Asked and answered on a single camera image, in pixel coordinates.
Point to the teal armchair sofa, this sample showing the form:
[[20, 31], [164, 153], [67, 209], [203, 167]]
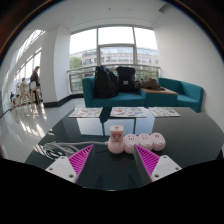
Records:
[[188, 93]]

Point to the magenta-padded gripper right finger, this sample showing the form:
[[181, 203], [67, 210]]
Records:
[[165, 166]]

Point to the pink charger block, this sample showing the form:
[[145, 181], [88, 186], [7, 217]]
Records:
[[116, 133]]

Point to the black backpack with label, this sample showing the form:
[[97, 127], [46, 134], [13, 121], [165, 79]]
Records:
[[126, 80]]

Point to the small printed sticker sheet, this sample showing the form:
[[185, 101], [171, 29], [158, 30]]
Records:
[[86, 112]]

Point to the metal window railing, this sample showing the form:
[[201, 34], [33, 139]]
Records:
[[80, 69]]

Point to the brown bag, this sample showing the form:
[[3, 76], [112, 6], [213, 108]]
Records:
[[150, 83]]

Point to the large black backpack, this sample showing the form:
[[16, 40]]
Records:
[[105, 83]]

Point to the teal two-seat sofa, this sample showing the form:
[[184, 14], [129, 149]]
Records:
[[123, 99]]

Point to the person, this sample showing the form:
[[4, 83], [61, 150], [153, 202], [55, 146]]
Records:
[[23, 86], [35, 78]]

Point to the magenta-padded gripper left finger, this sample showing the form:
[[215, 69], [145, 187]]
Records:
[[63, 166]]

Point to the pink power strip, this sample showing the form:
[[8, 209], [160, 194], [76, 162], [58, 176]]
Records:
[[146, 141]]

